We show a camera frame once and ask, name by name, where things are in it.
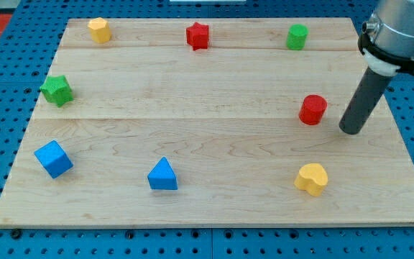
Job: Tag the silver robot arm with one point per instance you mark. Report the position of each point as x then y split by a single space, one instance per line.
387 38

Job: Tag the red star block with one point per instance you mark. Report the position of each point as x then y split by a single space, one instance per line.
197 36

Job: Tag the green star block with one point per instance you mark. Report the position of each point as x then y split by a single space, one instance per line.
56 90

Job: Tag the wooden board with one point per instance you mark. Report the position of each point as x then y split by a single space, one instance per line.
226 119

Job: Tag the blue triangle block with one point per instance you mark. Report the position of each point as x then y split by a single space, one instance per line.
162 176

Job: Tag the red cylinder block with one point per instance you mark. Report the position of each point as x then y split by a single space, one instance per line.
312 109

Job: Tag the yellow heart block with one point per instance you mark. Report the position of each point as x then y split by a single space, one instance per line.
312 178

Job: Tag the green cylinder block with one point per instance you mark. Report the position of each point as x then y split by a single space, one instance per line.
296 36

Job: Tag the yellow hexagon block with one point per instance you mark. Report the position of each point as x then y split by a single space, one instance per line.
99 30

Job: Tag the blue cube block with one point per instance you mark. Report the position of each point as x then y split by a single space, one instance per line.
53 159

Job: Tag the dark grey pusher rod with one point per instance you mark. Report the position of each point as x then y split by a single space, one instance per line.
368 93

